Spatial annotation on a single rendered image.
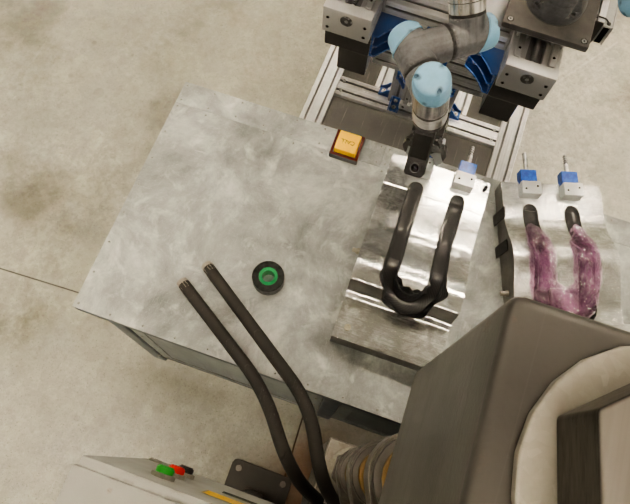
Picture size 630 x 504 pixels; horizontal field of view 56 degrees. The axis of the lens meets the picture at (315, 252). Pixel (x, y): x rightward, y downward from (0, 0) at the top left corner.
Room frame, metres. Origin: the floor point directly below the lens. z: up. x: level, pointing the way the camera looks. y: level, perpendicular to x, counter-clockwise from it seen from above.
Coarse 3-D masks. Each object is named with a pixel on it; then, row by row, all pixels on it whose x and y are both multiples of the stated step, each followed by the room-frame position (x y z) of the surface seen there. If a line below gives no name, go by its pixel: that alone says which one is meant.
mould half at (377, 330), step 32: (384, 192) 0.67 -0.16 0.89; (448, 192) 0.68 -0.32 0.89; (480, 192) 0.69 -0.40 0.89; (384, 224) 0.58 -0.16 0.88; (416, 224) 0.59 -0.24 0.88; (384, 256) 0.48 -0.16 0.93; (416, 256) 0.49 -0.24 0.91; (352, 288) 0.41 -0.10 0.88; (416, 288) 0.41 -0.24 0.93; (448, 288) 0.41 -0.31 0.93; (352, 320) 0.34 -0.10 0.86; (384, 320) 0.34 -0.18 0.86; (416, 320) 0.35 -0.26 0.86; (448, 320) 0.35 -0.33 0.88; (384, 352) 0.27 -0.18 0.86; (416, 352) 0.27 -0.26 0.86
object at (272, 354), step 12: (204, 264) 0.45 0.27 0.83; (216, 276) 0.42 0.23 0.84; (216, 288) 0.39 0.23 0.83; (228, 288) 0.39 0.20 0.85; (228, 300) 0.36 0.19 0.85; (240, 312) 0.33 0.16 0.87; (252, 324) 0.30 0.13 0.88; (252, 336) 0.27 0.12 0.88; (264, 336) 0.27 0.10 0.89; (264, 348) 0.24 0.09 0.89; (276, 360) 0.22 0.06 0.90; (288, 372) 0.19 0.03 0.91
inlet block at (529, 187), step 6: (522, 156) 0.83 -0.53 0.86; (522, 174) 0.76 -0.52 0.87; (528, 174) 0.77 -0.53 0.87; (534, 174) 0.77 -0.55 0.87; (522, 180) 0.75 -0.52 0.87; (528, 180) 0.75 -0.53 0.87; (534, 180) 0.75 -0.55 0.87; (522, 186) 0.72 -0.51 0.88; (528, 186) 0.72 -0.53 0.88; (534, 186) 0.73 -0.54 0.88; (540, 186) 0.73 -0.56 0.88; (522, 192) 0.71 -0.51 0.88; (528, 192) 0.71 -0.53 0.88; (534, 192) 0.71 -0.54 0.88; (540, 192) 0.71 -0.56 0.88; (534, 198) 0.71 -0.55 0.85
